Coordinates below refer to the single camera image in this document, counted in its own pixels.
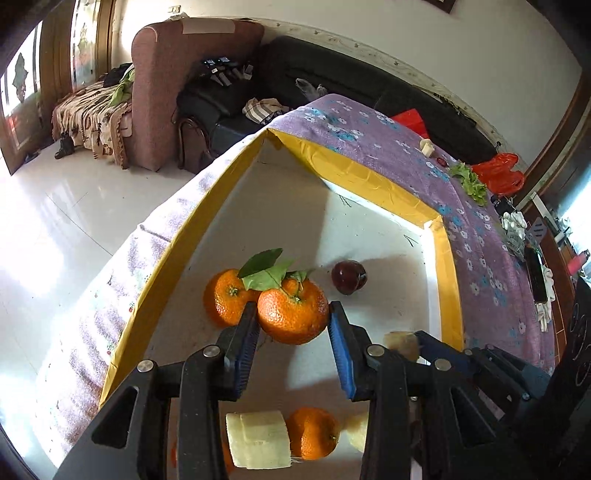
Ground grey cloth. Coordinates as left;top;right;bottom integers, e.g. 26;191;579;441
295;78;326;100

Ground plaid cloth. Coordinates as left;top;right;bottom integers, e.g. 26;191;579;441
242;98;291;126

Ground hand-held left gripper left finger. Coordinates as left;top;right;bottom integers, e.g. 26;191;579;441
53;301;262;480

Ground wooden door frame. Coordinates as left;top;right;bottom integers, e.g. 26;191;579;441
39;0;116;93

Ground leafy mandarin orange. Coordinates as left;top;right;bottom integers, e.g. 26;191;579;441
238;248;331;346

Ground small pale yellow chunk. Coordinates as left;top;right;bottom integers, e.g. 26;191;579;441
342;412;370;454

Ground red packet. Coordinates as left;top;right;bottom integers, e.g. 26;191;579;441
392;109;430;138

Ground pale yellow cylinder chunk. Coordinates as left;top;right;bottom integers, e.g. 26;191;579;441
225;410;293;470

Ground black sofa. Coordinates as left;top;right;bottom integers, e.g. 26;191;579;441
178;36;502;174

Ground green cloth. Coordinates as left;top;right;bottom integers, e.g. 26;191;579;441
111;67;136;106

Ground yellow-edged white box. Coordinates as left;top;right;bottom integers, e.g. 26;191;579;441
99;127;465;480

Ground brown leather bag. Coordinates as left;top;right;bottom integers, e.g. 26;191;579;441
178;117;209;172

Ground brown floral blanket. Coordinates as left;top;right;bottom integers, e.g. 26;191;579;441
51;78;134;162

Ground small white pieces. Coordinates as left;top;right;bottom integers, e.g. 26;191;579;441
501;210;527;232

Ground red plastic bag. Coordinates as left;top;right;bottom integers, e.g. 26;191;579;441
471;153;526;197

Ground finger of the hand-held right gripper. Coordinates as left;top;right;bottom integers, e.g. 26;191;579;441
413;330;476;370
464;346;552;407

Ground black smartphone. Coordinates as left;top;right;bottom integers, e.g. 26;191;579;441
524;247;550;304

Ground pink armchair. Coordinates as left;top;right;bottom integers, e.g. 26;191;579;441
108;18;266;172

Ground textured beige chunk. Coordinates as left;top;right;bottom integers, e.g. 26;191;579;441
384;329;422;364

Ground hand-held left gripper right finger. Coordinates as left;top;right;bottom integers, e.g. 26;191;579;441
327;301;522;480

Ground row of dark gadgets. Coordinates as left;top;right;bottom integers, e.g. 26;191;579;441
201;55;256;88

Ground green lettuce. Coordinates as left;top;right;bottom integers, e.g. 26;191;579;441
449;161;489;206

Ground dark red plum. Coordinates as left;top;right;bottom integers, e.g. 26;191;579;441
331;260;368;296

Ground purple floral tablecloth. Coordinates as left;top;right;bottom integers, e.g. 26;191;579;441
34;92;557;462

